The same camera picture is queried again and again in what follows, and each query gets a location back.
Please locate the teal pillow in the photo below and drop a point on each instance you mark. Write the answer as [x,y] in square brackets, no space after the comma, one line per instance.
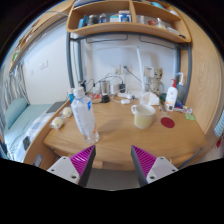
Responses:
[15,111]

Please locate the wooden bunk rail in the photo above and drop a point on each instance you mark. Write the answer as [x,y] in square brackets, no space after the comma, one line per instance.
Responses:
[43,25]

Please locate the white wall-mounted device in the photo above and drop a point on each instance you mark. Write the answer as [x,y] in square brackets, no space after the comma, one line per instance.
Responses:
[148,72]

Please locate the cream ceramic mug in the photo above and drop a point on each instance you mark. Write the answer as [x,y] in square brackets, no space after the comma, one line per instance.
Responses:
[144,118]

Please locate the bed with teal sheet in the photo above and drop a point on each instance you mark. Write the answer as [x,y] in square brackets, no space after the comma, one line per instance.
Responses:
[30,120]

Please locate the small blue white-capped bottle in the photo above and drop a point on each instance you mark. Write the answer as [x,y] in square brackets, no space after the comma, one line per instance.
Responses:
[70,96]

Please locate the wrapped pale bun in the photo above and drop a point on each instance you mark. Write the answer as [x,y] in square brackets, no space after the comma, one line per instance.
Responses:
[67,112]
[57,123]

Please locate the grey metal desk frame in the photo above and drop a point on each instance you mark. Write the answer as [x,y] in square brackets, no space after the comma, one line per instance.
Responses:
[69,66]

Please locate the blue striped towel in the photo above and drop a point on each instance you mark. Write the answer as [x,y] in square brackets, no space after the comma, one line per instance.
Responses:
[219,125]

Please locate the white desk lamp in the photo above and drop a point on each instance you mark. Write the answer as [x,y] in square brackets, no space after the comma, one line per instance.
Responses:
[140,70]

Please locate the grey patterned curtain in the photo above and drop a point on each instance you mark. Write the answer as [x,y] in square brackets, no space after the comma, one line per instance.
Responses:
[11,85]

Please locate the dark grey tablet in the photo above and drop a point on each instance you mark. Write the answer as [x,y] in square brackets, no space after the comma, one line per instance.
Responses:
[56,106]

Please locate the wooden wardrobe side panel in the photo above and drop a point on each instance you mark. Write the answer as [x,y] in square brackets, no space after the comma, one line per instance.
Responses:
[203,76]

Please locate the small white earbud case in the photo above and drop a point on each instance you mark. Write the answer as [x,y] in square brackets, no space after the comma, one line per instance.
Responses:
[125,101]

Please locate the black upright handheld tool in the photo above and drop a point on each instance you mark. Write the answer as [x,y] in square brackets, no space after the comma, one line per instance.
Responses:
[82,86]

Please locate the white purple tissue pack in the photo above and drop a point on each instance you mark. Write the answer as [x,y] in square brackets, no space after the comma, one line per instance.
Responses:
[187,109]

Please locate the white red-pump lotion bottle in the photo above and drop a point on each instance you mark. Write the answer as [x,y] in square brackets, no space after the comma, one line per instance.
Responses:
[171,96]

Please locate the white light switch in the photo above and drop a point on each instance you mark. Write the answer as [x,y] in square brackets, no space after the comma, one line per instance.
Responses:
[43,65]

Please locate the flat round red coaster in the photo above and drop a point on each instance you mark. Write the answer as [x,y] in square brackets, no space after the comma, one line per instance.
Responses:
[167,122]

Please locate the black charger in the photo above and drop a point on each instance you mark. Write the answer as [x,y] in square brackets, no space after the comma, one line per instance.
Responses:
[122,88]

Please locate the white power strip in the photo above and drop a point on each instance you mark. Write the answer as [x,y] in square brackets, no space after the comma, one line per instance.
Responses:
[126,95]

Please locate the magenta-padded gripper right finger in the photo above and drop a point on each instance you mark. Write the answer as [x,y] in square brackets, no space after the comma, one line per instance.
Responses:
[153,168]

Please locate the small black block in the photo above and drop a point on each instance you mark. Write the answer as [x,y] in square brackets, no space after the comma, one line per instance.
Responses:
[105,98]

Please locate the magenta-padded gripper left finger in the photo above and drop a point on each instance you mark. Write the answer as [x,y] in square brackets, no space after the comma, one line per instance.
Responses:
[71,168]

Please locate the blue small box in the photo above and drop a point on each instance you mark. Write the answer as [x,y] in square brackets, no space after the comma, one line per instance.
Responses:
[179,105]

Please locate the steel cup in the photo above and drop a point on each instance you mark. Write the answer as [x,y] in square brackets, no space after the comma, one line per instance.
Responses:
[104,87]

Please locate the wooden tree figurine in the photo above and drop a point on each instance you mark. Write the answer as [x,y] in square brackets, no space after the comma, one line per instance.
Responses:
[157,80]

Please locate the wooden shelf unit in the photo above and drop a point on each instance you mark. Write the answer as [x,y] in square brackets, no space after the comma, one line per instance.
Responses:
[126,28]

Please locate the clear plastic water bottle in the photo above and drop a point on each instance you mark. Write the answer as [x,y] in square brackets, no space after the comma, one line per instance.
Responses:
[84,116]

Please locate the small white desk clock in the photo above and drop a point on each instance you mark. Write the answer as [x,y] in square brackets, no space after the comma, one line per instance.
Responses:
[169,107]

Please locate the white wall socket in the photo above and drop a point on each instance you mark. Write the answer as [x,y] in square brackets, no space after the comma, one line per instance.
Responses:
[115,69]
[126,69]

